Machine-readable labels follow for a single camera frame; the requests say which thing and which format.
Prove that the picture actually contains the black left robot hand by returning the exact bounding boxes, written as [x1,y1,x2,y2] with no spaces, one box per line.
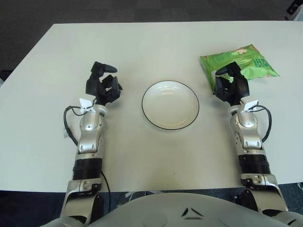
[84,61,123,106]

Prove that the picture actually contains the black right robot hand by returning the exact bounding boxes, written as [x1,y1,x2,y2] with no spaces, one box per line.
[212,61,250,106]

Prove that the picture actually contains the green snack bag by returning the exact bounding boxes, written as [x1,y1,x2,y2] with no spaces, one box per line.
[199,44,281,92]

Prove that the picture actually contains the white plate with black rim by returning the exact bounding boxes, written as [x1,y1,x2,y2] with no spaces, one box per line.
[141,80,200,130]

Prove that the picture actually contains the white right wrist tag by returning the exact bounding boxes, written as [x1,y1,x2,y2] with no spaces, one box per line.
[241,99,258,112]

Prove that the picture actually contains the white wrist tag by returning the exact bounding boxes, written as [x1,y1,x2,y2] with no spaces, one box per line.
[79,97,94,114]
[241,99,258,112]

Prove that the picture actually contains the white left wrist tag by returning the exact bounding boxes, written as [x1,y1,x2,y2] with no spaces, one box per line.
[79,97,94,114]

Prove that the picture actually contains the black chair base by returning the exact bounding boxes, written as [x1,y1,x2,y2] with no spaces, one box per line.
[285,0,303,15]

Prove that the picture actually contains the grey robot torso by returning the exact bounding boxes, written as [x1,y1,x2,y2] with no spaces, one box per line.
[41,190,303,227]

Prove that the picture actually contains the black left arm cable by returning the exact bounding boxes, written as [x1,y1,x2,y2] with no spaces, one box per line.
[63,98,112,212]

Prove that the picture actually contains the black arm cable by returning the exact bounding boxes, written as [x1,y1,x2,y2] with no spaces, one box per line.
[246,105,273,142]
[63,98,112,212]

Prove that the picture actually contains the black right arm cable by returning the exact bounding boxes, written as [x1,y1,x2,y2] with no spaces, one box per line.
[246,105,273,142]

